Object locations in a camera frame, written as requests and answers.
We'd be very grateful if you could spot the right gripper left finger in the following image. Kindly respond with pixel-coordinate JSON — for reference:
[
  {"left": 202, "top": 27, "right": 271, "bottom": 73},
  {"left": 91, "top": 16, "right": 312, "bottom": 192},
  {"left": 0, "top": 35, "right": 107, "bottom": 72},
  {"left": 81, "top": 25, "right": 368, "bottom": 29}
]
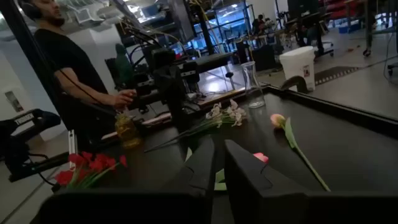
[{"left": 166, "top": 136, "right": 216, "bottom": 224}]

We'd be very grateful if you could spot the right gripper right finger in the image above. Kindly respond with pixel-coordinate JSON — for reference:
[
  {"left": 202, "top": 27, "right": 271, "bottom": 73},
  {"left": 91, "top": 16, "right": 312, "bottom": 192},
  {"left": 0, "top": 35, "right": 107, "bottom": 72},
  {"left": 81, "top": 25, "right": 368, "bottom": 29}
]
[{"left": 224, "top": 139, "right": 308, "bottom": 224}]

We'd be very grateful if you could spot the white flower bunch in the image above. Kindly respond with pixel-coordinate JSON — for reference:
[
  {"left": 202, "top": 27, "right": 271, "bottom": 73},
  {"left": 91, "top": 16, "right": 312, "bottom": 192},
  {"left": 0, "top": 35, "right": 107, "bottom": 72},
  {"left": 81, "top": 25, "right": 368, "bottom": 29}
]
[{"left": 144, "top": 99, "right": 248, "bottom": 153}]

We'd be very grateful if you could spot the red flower bunch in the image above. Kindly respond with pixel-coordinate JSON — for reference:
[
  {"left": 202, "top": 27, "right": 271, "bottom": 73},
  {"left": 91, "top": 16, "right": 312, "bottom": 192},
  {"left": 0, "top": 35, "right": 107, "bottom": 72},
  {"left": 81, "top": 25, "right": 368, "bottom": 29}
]
[{"left": 54, "top": 151, "right": 128, "bottom": 190}]

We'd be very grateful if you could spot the amber glass vase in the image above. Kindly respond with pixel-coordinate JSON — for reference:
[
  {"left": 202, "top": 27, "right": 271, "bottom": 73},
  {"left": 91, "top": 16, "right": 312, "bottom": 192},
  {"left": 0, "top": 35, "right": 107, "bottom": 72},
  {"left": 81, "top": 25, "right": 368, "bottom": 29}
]
[{"left": 114, "top": 112, "right": 142, "bottom": 149}]

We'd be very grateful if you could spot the clear glass vase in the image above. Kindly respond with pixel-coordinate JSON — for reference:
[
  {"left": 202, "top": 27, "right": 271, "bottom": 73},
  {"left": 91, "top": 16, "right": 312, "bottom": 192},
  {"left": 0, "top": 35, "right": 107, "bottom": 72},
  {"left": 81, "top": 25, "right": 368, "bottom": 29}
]
[{"left": 241, "top": 61, "right": 266, "bottom": 109}]

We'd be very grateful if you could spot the person's hand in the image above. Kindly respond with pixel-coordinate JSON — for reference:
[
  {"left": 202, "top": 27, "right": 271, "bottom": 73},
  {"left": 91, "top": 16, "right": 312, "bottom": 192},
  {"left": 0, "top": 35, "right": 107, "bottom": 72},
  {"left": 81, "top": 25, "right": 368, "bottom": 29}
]
[{"left": 112, "top": 89, "right": 137, "bottom": 109}]

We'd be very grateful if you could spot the white lidded bin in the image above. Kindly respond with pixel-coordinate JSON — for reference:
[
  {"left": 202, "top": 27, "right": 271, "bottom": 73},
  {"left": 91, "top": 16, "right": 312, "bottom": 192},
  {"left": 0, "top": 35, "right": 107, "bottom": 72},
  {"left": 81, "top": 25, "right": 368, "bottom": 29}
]
[{"left": 279, "top": 45, "right": 317, "bottom": 91}]

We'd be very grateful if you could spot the green cactus shaped object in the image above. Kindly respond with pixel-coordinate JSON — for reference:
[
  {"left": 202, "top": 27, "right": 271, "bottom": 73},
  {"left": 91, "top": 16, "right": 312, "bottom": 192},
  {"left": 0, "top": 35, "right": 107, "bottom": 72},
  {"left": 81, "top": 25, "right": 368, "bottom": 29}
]
[{"left": 114, "top": 43, "right": 134, "bottom": 88}]

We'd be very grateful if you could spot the black office chair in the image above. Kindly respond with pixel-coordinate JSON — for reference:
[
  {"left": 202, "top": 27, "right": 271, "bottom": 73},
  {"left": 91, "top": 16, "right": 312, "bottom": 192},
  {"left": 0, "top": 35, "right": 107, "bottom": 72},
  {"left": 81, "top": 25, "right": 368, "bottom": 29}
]
[{"left": 310, "top": 27, "right": 335, "bottom": 58}]

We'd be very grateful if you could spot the person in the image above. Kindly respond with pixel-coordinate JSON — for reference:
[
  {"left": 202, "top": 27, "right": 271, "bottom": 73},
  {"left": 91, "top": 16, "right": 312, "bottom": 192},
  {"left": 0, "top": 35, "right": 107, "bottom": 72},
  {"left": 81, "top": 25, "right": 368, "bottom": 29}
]
[
  {"left": 18, "top": 0, "right": 137, "bottom": 150},
  {"left": 251, "top": 14, "right": 267, "bottom": 35}
]

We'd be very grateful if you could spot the blue storage crate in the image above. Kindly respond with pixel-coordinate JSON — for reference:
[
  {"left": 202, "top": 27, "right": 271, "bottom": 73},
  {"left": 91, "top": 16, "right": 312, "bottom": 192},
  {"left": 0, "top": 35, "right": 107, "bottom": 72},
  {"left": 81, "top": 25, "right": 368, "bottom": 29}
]
[{"left": 338, "top": 24, "right": 361, "bottom": 34}]

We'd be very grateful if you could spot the white metal bracket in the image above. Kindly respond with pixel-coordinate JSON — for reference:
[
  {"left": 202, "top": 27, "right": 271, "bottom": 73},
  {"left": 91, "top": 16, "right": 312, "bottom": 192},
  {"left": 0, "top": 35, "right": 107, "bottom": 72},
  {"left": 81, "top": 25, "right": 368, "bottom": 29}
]
[{"left": 67, "top": 129, "right": 78, "bottom": 171}]

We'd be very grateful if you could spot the striped floor cable cover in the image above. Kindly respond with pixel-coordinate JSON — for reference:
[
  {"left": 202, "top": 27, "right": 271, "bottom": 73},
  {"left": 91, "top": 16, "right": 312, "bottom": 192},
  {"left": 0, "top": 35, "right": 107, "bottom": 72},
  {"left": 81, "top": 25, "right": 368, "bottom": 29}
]
[{"left": 313, "top": 65, "right": 360, "bottom": 86}]

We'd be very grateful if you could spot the wall notice plate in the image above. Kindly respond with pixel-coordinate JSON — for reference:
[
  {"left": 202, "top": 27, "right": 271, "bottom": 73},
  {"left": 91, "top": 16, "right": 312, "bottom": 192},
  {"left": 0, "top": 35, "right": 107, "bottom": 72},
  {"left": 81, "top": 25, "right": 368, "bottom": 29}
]
[{"left": 4, "top": 90, "right": 24, "bottom": 113}]

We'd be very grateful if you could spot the black rig frame post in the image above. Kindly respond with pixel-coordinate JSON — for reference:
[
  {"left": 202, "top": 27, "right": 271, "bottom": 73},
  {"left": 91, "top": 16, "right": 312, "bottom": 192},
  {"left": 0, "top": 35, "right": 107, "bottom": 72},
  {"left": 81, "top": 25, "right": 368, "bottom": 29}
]
[{"left": 0, "top": 0, "right": 62, "bottom": 111}]

